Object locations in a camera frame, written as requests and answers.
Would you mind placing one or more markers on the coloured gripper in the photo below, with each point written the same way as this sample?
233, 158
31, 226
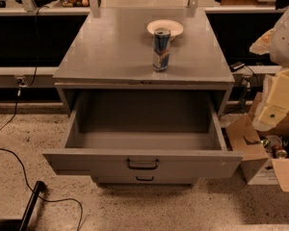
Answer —
286, 41

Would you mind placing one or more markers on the grey top drawer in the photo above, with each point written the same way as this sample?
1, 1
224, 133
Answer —
164, 133

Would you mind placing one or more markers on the grey drawer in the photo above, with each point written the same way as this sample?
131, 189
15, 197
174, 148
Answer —
143, 180
164, 133

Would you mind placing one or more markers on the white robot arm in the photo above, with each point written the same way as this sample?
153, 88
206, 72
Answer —
275, 42

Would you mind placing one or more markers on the grey metal drawer cabinet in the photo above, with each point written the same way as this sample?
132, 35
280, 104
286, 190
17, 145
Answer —
114, 51

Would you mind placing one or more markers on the grey lower drawer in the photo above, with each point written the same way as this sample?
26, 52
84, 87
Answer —
143, 180

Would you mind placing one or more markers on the small black box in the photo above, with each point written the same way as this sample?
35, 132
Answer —
236, 66

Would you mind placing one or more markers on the white round plate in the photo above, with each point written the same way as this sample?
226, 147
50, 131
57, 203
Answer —
174, 27

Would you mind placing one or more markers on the blue energy drink can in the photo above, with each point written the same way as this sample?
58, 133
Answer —
161, 49

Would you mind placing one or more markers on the red can in box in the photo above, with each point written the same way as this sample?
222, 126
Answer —
279, 151

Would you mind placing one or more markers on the brown cardboard box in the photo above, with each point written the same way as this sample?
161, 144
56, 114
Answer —
258, 166

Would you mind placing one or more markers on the black metal stand leg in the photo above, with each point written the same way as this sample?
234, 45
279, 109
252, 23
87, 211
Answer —
39, 188

